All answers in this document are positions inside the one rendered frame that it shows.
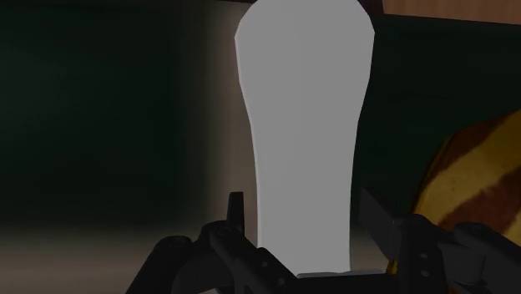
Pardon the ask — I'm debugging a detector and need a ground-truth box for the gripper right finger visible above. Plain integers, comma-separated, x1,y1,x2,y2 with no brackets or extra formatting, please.
357,187,521,294

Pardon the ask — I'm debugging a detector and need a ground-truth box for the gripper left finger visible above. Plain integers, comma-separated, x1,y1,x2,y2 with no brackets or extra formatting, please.
124,190,301,294

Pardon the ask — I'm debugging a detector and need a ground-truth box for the white club-shaped object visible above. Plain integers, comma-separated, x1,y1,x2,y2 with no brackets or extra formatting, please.
234,0,376,275

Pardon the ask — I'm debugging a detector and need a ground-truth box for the yellow brown striped object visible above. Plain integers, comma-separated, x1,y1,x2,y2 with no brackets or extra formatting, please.
385,109,521,275

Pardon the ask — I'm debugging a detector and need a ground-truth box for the dark green sofa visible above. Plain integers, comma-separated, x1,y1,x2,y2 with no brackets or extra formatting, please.
0,0,521,229

